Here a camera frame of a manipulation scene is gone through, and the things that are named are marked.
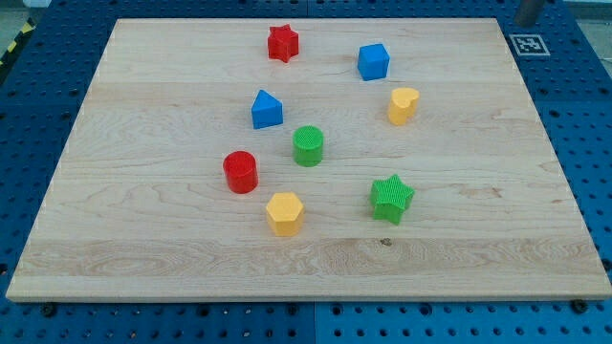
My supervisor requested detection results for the wooden board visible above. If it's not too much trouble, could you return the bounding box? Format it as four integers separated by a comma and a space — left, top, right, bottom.
7, 18, 611, 303

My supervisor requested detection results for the red cylinder block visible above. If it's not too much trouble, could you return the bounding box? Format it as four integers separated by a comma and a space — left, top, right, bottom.
223, 151, 258, 194

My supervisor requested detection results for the green cylinder block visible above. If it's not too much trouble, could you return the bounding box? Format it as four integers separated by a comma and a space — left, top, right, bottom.
293, 125, 324, 167

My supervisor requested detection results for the blue triangle block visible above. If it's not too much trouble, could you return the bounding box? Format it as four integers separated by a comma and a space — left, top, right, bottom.
251, 90, 284, 129

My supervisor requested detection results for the yellow heart block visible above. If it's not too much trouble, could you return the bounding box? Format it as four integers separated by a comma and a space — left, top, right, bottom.
387, 88, 420, 126

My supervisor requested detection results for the green star block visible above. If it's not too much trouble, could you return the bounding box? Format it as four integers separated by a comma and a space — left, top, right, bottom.
369, 175, 415, 226

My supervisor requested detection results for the red star block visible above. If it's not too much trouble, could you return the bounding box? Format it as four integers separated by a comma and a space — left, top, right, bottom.
267, 24, 299, 63

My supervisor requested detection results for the fiducial marker tag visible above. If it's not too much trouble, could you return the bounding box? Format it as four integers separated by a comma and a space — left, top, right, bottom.
510, 33, 550, 56

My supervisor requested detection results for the yellow hexagon block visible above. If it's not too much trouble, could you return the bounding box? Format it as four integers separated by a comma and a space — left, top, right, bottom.
266, 192, 305, 237

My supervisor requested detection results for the blue cube block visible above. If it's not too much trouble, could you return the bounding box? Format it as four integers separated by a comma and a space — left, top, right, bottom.
358, 43, 390, 81

